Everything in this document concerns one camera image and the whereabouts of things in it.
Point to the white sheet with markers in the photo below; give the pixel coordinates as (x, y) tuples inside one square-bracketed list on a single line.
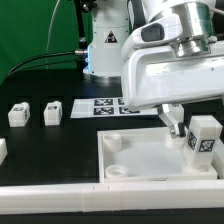
[(104, 107)]

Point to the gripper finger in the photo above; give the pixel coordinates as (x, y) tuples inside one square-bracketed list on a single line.
[(165, 114)]

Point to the white left block piece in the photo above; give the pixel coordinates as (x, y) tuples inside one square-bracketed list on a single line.
[(3, 150)]

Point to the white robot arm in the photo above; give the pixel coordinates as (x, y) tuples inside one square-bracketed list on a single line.
[(164, 52)]

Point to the white square table top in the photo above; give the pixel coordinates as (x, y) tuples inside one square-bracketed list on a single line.
[(148, 154)]

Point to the black vertical pole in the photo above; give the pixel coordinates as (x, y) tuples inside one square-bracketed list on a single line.
[(82, 37)]

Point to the white front fence rail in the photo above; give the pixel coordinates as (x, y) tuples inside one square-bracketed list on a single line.
[(93, 197)]

